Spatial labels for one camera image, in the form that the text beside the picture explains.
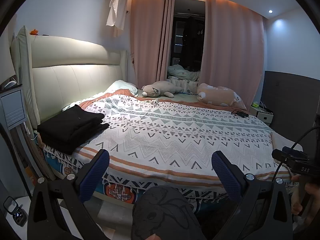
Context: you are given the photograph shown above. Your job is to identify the black long-sleeve shirt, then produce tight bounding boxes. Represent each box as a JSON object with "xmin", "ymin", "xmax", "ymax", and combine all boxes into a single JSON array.
[{"xmin": 54, "ymin": 105, "xmax": 108, "ymax": 134}]

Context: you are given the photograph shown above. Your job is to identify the person's right hand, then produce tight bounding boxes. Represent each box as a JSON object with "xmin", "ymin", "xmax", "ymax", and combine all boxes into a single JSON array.
[{"xmin": 291, "ymin": 175, "xmax": 319, "ymax": 227}]

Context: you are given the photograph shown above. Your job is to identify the folded black garment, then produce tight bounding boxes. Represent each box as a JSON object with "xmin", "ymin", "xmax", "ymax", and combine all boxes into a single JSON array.
[{"xmin": 37, "ymin": 117, "xmax": 110, "ymax": 155}]

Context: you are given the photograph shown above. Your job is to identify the white bedside cabinet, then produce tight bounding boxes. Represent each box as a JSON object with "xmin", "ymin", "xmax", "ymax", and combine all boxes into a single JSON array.
[{"xmin": 249, "ymin": 102, "xmax": 273, "ymax": 126}]

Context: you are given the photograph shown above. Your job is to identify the patterned white bedspread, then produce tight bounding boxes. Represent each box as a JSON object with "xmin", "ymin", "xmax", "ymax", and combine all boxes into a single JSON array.
[{"xmin": 44, "ymin": 91, "xmax": 294, "ymax": 207}]

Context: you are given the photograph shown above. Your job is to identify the grey patterned knee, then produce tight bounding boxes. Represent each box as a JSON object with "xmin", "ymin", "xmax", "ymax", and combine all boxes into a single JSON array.
[{"xmin": 131, "ymin": 186, "xmax": 205, "ymax": 239}]

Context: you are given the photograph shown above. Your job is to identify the white pillow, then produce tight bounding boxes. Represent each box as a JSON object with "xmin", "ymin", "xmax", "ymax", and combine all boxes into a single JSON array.
[{"xmin": 105, "ymin": 80, "xmax": 138, "ymax": 96}]

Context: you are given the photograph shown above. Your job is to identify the peach plush pillow toy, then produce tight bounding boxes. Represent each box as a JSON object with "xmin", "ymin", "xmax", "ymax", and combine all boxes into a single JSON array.
[{"xmin": 197, "ymin": 83, "xmax": 247, "ymax": 111}]

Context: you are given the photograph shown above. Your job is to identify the black glasses on floor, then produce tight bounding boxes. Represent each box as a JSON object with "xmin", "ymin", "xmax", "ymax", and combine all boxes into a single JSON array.
[{"xmin": 3, "ymin": 196, "xmax": 28, "ymax": 227}]

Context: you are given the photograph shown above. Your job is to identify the beige plush animal toy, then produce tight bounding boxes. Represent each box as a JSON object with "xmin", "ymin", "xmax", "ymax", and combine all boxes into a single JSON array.
[{"xmin": 142, "ymin": 81, "xmax": 183, "ymax": 98}]

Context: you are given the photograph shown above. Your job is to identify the cream padded headboard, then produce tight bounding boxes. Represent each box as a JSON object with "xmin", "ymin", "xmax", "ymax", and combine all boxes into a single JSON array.
[{"xmin": 10, "ymin": 27, "xmax": 127, "ymax": 129}]

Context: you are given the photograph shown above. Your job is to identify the grey nightstand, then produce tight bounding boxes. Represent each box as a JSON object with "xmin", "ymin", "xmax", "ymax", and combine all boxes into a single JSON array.
[{"xmin": 1, "ymin": 85, "xmax": 27, "ymax": 130}]

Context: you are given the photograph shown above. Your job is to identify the pink curtain right panel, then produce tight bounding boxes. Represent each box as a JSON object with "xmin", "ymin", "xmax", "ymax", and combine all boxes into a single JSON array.
[{"xmin": 199, "ymin": 0, "xmax": 265, "ymax": 107}]

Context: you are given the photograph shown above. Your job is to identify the pink curtain panel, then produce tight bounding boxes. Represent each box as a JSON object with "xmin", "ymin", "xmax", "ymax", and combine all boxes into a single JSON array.
[
  {"xmin": 130, "ymin": 0, "xmax": 175, "ymax": 88},
  {"xmin": 199, "ymin": 0, "xmax": 265, "ymax": 107}
]

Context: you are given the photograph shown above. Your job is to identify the green crumpled bedding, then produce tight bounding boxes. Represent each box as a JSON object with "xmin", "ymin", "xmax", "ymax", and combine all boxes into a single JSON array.
[{"xmin": 167, "ymin": 64, "xmax": 200, "ymax": 81}]

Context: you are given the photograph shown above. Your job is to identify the orange small toy on headboard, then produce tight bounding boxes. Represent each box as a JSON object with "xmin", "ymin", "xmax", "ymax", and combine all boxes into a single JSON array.
[{"xmin": 29, "ymin": 29, "xmax": 39, "ymax": 36}]

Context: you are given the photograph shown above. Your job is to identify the pink curtain left panel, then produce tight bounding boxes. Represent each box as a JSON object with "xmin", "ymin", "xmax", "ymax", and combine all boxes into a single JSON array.
[{"xmin": 130, "ymin": 0, "xmax": 175, "ymax": 88}]

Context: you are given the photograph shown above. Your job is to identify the white hanging shirt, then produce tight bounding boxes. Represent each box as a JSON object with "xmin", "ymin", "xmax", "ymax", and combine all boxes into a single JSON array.
[{"xmin": 106, "ymin": 0, "xmax": 127, "ymax": 37}]

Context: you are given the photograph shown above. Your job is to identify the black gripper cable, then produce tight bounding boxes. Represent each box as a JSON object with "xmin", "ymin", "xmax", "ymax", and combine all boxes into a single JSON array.
[{"xmin": 272, "ymin": 126, "xmax": 320, "ymax": 181}]

